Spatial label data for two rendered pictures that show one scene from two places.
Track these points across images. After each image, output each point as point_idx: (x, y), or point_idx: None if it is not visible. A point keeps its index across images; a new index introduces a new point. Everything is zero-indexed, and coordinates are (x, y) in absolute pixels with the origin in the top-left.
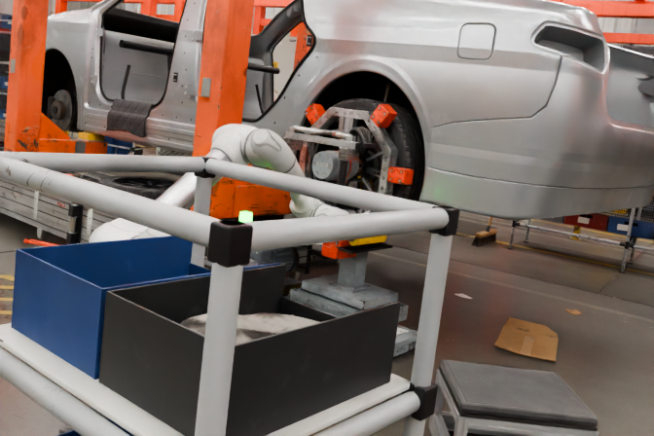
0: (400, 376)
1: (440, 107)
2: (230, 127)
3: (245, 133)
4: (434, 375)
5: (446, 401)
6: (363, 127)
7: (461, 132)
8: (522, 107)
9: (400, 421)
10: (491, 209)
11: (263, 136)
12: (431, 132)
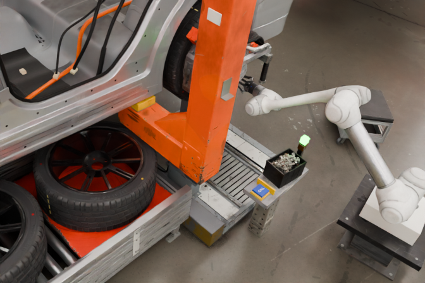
0: (256, 136)
1: None
2: (351, 103)
3: (357, 99)
4: (249, 122)
5: (281, 126)
6: (255, 32)
7: (271, 0)
8: None
9: (311, 147)
10: (277, 33)
11: (370, 93)
12: (257, 7)
